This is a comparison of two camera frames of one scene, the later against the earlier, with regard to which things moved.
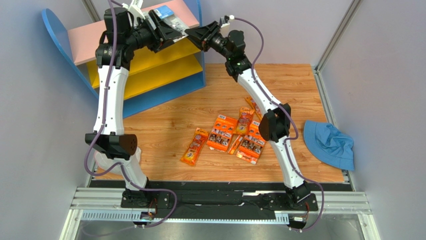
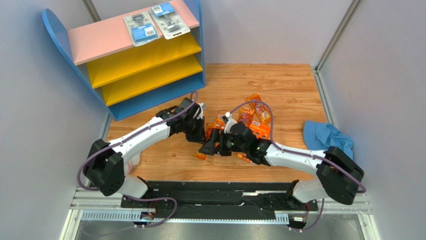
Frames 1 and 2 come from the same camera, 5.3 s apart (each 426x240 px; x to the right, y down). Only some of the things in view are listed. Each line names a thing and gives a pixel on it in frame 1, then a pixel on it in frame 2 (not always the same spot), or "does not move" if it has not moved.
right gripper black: (206, 38) to (220, 143)
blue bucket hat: (329, 145) does not move
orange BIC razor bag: (245, 116) does not move
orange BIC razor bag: (191, 154) to (208, 133)
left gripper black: (167, 32) to (200, 137)
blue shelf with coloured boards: (176, 68) does not move
